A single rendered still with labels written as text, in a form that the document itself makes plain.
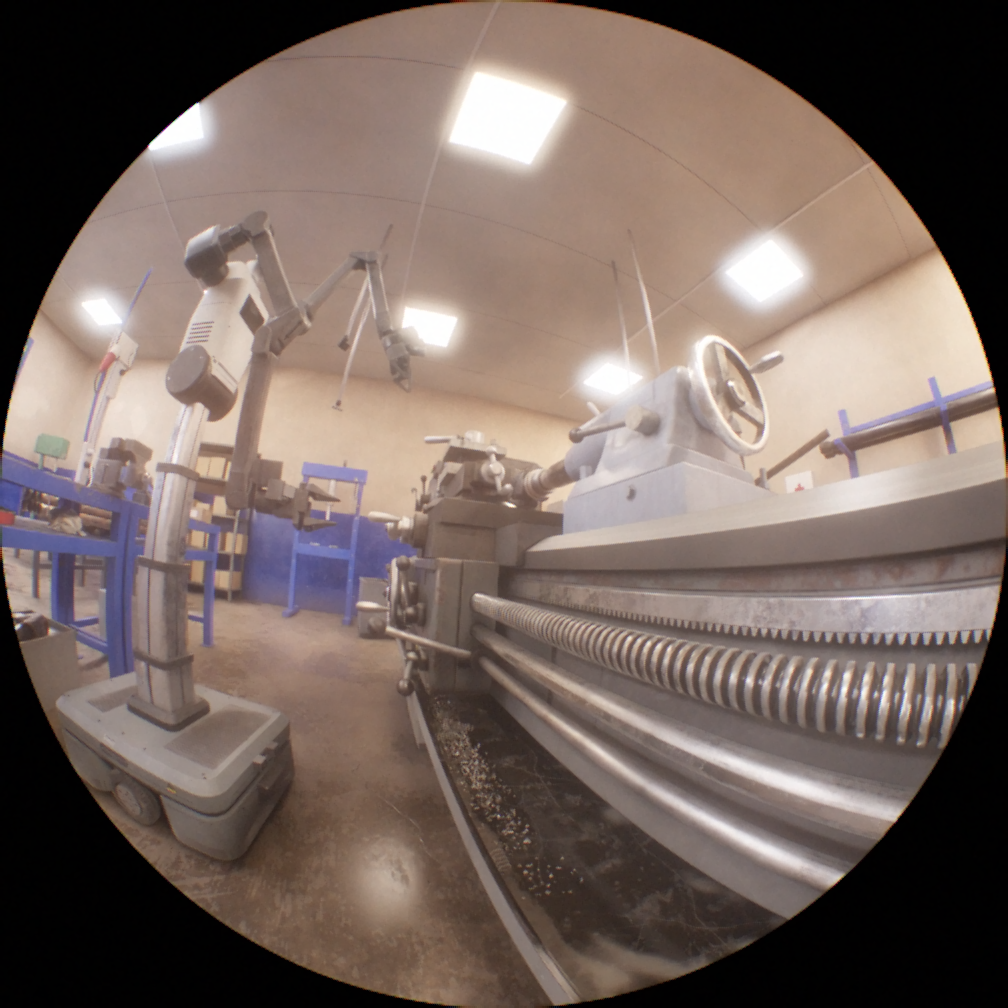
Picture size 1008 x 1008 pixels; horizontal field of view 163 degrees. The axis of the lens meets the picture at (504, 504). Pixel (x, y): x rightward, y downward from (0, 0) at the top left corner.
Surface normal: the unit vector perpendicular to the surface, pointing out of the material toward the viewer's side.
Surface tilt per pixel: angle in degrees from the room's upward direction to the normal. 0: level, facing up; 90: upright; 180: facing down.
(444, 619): 90
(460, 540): 90
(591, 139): 180
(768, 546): 90
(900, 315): 90
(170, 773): 45
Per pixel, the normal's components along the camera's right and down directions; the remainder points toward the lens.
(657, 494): -0.94, -0.13
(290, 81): -0.07, 0.98
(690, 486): 0.34, -0.15
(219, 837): 0.70, -0.09
